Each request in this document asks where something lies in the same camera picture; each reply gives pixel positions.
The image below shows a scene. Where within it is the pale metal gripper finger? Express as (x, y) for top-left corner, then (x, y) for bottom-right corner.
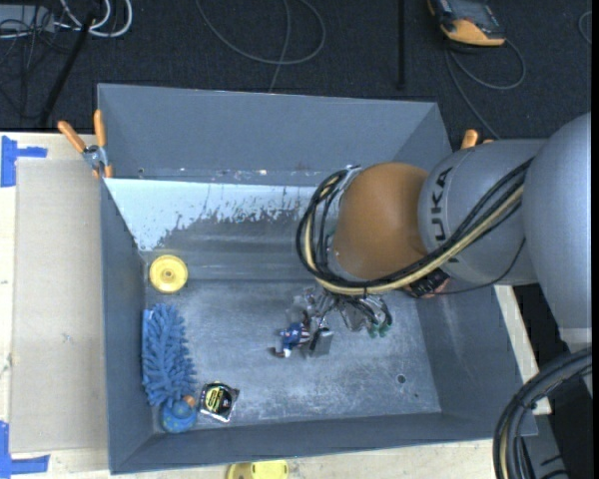
(290, 292), (311, 326)
(307, 328), (335, 358)

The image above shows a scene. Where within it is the blue red toy figure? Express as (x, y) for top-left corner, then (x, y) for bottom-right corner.
(269, 318), (312, 359)

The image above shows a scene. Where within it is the grey metal bin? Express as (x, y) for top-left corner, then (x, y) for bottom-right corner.
(95, 83), (541, 476)

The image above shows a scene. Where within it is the black and yellow tape measure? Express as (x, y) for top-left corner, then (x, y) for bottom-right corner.
(197, 380), (242, 424)

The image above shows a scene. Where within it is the yellow round disc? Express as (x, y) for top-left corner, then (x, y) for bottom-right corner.
(148, 253), (190, 295)

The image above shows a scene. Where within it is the blue fluffy duster head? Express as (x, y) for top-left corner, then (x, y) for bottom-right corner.
(140, 302), (199, 409)

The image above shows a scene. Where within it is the blue rubber duck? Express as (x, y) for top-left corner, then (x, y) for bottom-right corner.
(159, 395), (199, 435)

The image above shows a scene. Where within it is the pale cardboard board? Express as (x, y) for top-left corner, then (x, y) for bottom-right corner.
(8, 157), (110, 454)

